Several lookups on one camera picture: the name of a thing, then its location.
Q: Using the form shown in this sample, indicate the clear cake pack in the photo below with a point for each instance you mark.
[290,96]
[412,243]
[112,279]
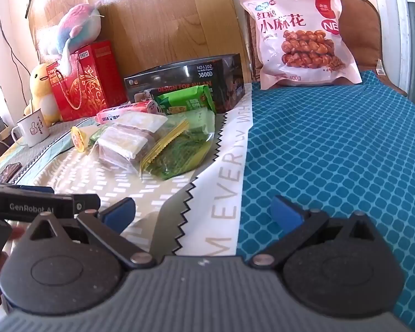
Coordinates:
[141,121]
[121,162]
[124,141]

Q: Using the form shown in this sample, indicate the pastel plush toy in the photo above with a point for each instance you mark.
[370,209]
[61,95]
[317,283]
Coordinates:
[76,27]

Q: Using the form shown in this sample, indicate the brown seat cushion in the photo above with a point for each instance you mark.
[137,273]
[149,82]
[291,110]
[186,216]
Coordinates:
[361,34]

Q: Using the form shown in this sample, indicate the yellow lid jelly cup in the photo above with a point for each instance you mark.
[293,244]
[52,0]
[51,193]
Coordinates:
[79,139]

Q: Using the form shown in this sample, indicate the beige patterned quilt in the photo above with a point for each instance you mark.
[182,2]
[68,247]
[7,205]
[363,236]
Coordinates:
[107,181]

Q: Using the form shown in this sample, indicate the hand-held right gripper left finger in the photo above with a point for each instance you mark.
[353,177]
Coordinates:
[119,211]

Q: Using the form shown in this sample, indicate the teal patterned cloth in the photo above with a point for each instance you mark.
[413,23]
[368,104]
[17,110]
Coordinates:
[332,162]

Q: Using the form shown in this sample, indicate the white enamel mug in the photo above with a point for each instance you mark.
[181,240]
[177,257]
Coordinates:
[33,129]

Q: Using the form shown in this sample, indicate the small green candy packet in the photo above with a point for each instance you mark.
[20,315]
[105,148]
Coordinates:
[98,134]

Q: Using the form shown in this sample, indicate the wooden headboard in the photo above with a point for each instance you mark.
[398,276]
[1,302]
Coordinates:
[159,17]

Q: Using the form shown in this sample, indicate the red gift bag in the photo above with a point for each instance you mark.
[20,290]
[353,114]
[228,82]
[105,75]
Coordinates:
[96,76]

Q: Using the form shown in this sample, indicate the white framed glass door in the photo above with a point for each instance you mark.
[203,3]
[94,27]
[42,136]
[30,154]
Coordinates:
[397,24]

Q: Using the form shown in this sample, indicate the black cardboard box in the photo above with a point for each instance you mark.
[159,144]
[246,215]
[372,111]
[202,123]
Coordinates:
[193,72]

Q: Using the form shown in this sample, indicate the pink snack packet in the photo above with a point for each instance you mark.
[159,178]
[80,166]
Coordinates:
[124,112]

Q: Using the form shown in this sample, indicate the yellow duck plush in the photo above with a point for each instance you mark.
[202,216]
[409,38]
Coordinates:
[41,88]

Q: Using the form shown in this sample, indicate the large pink snack bag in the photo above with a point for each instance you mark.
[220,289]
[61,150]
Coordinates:
[297,41]

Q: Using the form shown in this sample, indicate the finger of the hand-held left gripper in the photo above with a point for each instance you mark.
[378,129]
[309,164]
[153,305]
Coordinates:
[38,190]
[86,203]

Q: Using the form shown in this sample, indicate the person's left hand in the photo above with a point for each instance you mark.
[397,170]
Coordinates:
[18,232]

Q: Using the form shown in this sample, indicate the light green snack packet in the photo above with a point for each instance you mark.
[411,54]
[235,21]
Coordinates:
[197,121]

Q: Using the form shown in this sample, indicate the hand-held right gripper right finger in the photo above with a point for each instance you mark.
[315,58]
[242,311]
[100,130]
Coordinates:
[285,214]

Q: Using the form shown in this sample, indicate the green zip bag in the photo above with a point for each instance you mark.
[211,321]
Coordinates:
[179,157]

